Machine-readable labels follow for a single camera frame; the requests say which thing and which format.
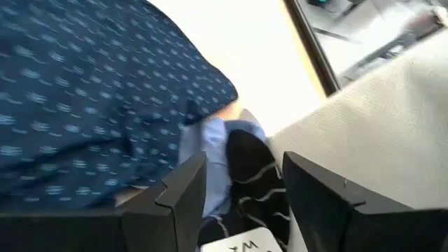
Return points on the black metal table frame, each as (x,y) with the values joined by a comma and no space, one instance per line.
(311,45)

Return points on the black white-striped sock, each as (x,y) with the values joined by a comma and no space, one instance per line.
(255,182)

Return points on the light blue sock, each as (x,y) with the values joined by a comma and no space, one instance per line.
(210,147)

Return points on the navy dotted shirt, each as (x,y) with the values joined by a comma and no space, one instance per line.
(87,105)

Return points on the beige fabric storage bin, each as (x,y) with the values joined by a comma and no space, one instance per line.
(385,140)

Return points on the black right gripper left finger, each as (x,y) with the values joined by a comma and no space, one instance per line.
(182,210)

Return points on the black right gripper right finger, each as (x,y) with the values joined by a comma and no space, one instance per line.
(315,210)

